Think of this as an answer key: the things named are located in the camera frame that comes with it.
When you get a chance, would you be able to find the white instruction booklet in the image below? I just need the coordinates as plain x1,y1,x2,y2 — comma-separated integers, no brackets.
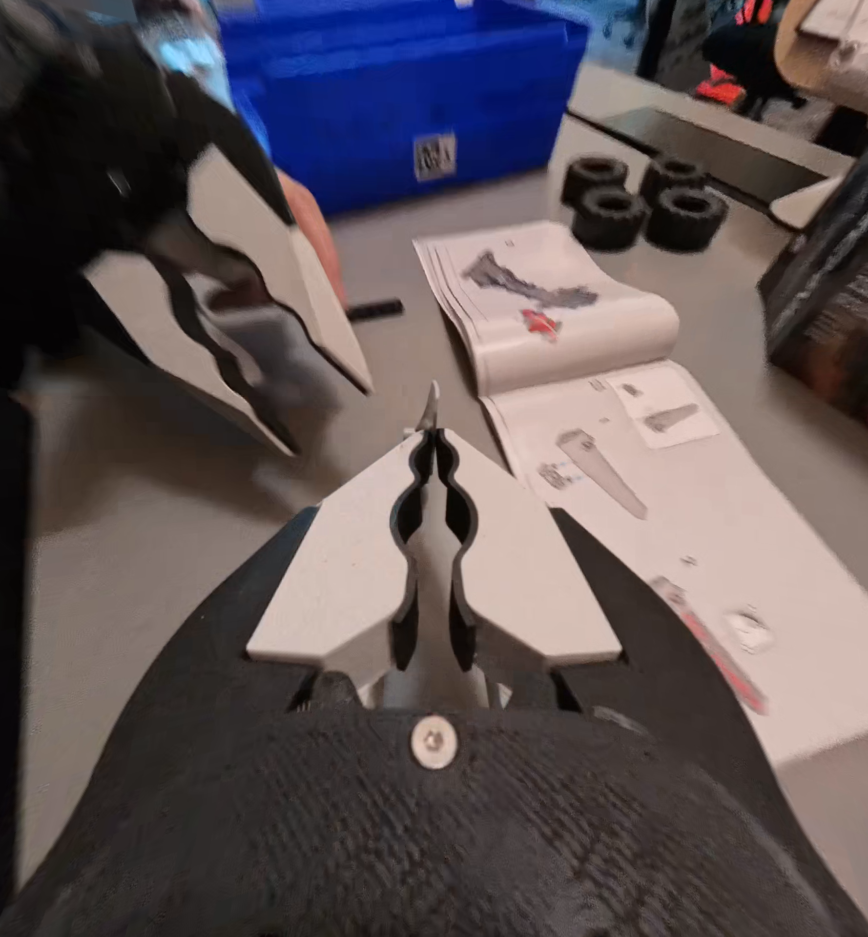
412,220,868,770

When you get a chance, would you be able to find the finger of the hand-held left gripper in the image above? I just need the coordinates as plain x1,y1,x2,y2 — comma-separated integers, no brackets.
148,141,374,396
83,251,302,457

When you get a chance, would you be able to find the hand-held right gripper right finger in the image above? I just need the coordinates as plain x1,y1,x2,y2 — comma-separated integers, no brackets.
436,429,623,707

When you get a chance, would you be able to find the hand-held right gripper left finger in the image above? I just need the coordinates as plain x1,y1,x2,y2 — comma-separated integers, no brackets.
246,430,436,707

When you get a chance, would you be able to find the grey desk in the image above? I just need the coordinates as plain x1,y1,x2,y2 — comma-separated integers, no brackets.
17,62,868,937

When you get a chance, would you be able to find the tagged blue plastic bin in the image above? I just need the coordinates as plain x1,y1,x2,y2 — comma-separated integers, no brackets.
218,0,592,217

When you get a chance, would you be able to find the person's left hand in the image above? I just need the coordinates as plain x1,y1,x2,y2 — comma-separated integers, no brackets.
276,172,349,305

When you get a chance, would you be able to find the black toy set box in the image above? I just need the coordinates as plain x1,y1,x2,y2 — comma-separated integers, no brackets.
758,110,868,440

